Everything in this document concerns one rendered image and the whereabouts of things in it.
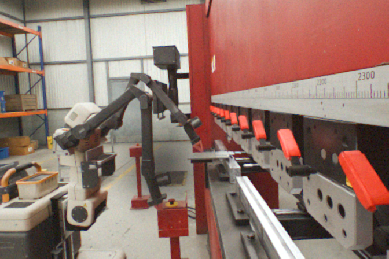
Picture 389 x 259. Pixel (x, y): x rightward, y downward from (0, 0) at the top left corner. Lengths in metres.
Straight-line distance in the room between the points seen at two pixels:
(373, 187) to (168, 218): 1.26
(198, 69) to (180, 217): 1.57
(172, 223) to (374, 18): 1.32
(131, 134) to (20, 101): 3.38
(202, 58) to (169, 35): 6.43
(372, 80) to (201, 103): 2.33
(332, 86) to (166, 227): 1.24
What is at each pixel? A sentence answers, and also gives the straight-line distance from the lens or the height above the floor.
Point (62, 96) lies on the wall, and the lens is 10.18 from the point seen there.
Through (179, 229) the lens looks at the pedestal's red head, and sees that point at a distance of 1.51.
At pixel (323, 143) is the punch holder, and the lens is 0.44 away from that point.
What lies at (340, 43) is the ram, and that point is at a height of 1.44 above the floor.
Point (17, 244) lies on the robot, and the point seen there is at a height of 0.62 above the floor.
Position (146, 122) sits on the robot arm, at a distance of 1.39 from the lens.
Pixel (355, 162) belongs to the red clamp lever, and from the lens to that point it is 0.31.
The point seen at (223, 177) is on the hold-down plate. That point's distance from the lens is 1.65.
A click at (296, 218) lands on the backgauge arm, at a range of 1.32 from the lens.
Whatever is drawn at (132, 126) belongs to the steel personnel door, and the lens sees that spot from 9.14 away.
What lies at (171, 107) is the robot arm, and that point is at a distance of 1.78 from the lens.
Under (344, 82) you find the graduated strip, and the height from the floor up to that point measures 1.39.
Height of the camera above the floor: 1.38
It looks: 3 degrees down
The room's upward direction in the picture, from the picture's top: 3 degrees counter-clockwise
